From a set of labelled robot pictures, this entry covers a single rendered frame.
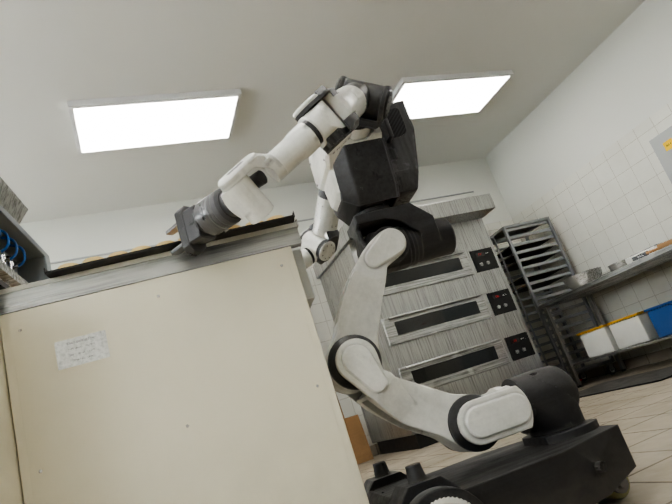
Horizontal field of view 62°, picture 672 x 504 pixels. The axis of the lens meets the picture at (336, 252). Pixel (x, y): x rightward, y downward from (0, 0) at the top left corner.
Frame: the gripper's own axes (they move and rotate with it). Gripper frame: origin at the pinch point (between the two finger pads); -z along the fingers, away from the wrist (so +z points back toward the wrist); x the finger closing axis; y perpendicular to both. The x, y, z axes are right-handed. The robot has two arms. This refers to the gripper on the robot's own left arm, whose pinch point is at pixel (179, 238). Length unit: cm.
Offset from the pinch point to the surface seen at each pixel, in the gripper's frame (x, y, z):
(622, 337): -60, -479, 16
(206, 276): -10.0, -5.4, 0.3
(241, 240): -2.5, -13.8, 7.0
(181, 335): -22.6, 1.0, -5.9
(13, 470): -41, 30, -31
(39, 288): -2.6, 20.6, -26.7
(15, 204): 39, 5, -60
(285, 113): 208, -279, -128
